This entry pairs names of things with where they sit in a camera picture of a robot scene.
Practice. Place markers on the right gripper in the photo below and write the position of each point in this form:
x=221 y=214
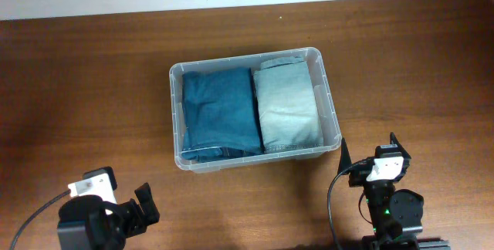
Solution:
x=356 y=176

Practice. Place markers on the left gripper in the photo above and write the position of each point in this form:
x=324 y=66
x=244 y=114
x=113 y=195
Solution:
x=133 y=210

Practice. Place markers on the light blue jeans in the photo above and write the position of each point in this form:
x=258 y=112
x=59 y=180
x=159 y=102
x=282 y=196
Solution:
x=287 y=108

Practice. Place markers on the dark blue jeans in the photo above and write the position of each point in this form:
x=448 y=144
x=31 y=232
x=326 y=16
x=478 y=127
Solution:
x=220 y=116

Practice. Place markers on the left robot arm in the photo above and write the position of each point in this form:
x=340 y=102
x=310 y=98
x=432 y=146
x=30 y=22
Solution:
x=92 y=219

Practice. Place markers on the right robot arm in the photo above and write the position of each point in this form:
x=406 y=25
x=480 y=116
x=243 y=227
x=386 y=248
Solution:
x=395 y=215

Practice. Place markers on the clear plastic storage container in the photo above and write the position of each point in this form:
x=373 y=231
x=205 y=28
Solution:
x=328 y=118

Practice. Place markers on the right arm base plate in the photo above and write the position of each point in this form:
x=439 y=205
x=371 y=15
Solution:
x=422 y=244

